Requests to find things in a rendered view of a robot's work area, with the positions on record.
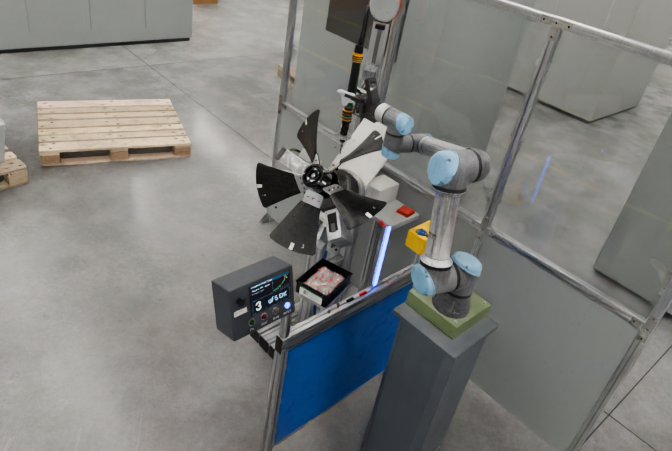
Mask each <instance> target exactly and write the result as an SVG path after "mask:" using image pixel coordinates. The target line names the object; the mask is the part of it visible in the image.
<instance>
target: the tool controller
mask: <svg viewBox="0 0 672 451"><path fill-rule="evenodd" d="M211 283H212V292H213V300H214V309H215V317H216V326H217V329H218V330H219V331H220V332H222V333H223V334H224V335H226V336H227V337H228V338H230V339H231V340H233V341H237V340H239V339H241V338H243V337H245V336H247V335H249V334H251V333H253V332H255V331H257V330H259V329H261V328H263V327H265V326H267V325H269V324H271V323H273V322H275V321H277V320H279V319H281V318H283V317H285V316H287V315H289V314H291V313H293V312H294V311H295V306H294V288H293V271H292V265H291V264H289V263H287V262H285V261H283V260H281V259H279V258H278V257H276V256H271V257H268V258H266V259H263V260H261V261H258V262H256V263H253V264H251V265H248V266H246V267H243V268H241V269H238V270H236V271H233V272H231V273H229V274H226V275H224V276H221V277H219V278H216V279H214V280H212V281H211ZM262 297H264V302H265V310H263V311H261V312H259V313H256V314H254V315H253V310H252V302H253V301H255V300H257V299H260V298H262ZM287 301H289V302H290V307H289V308H288V309H285V308H284V304H285V302H287ZM274 307H278V308H279V312H278V313H277V314H273V313H272V310H273V308H274ZM264 312H265V313H267V318H266V319H265V320H261V318H260V317H261V314H262V313H264ZM251 318H254V319H255V324H254V325H253V326H249V325H248V322H249V320H250V319H251Z"/></svg>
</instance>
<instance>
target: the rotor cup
mask: <svg viewBox="0 0 672 451"><path fill-rule="evenodd" d="M328 171H329V170H326V169H325V168H324V167H323V166H322V165H321V164H317V163H314V164H311V165H309V166H308V167H307V168H306V169H305V170H304V172H303V175H302V181H303V183H304V184H305V186H307V187H308V188H309V189H310V188H311V189H312V191H313V192H316V193H318V194H320V195H322V196H324V197H323V199H328V198H330V195H329V194H327V193H326V192H324V191H323V190H322V189H323V188H325V187H328V186H331V185H334V184H337V185H339V177H338V175H337V174H336V173H335V172H332V173H331V174H330V172H331V171H330V172H328ZM313 173H315V177H312V176H311V175H312V174H313ZM323 181H324V182H325V183H326V185H325V184H324V183H322V182H323Z"/></svg>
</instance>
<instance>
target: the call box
mask: <svg viewBox="0 0 672 451"><path fill-rule="evenodd" d="M430 222H431V220H429V221H427V222H425V223H423V224H420V225H418V226H416V227H414V228H412V229H409V232H408V235H407V239H406V243H405V245H406V246H407V247H409V248H410V249H412V250H413V251H415V252H416V253H417V254H419V255H422V254H423V253H425V252H426V246H427V240H428V238H427V237H426V236H425V235H426V234H429V228H430ZM421 228H422V229H424V230H425V231H427V232H426V234H425V235H421V234H419V233H418V232H417V231H418V229H421Z"/></svg>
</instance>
